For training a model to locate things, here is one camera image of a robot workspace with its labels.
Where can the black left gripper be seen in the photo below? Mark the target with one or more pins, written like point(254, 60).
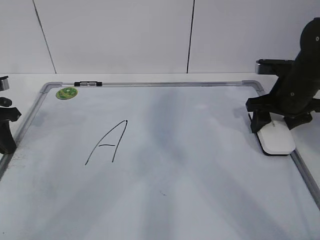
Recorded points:
point(7, 113)

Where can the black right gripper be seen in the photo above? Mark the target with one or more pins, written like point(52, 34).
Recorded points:
point(295, 90)

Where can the white whiteboard eraser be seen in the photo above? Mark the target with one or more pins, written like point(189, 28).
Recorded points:
point(276, 139)

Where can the white framed whiteboard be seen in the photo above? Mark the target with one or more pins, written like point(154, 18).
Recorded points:
point(148, 161)

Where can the round green magnet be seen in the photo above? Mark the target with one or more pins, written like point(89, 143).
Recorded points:
point(66, 93)

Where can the black whiteboard hanger clip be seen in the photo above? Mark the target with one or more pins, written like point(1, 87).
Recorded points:
point(88, 84)

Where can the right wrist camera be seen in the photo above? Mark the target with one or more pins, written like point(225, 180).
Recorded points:
point(273, 66)

